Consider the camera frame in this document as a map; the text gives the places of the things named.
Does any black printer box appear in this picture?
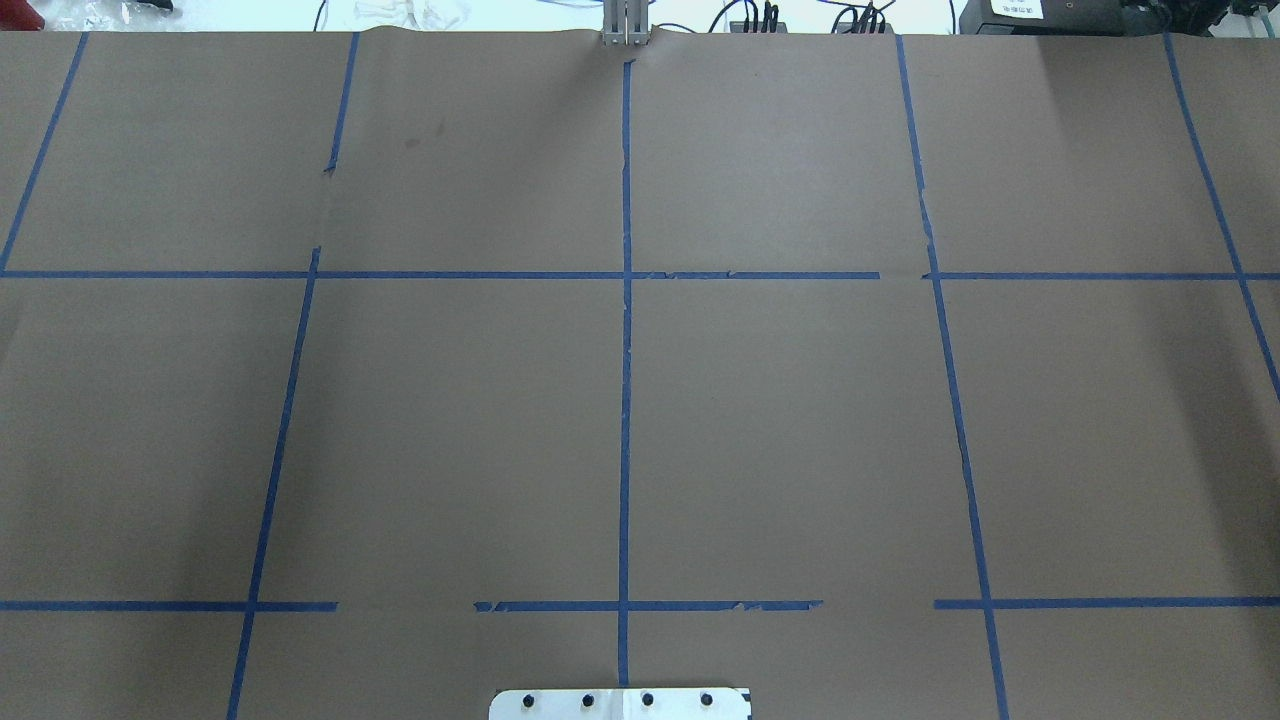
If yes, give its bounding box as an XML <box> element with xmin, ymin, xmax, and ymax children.
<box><xmin>957</xmin><ymin>1</ymin><xmax>1230</xmax><ymax>37</ymax></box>

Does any aluminium frame post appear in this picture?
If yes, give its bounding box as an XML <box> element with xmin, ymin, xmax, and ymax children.
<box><xmin>600</xmin><ymin>0</ymin><xmax>652</xmax><ymax>47</ymax></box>

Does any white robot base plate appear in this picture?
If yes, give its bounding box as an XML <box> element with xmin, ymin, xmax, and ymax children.
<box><xmin>488</xmin><ymin>687</ymin><xmax>753</xmax><ymax>719</ymax></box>

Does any black power strip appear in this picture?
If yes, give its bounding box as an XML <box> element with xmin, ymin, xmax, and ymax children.
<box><xmin>829</xmin><ymin>3</ymin><xmax>890</xmax><ymax>35</ymax></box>
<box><xmin>717</xmin><ymin>1</ymin><xmax>788</xmax><ymax>35</ymax></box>

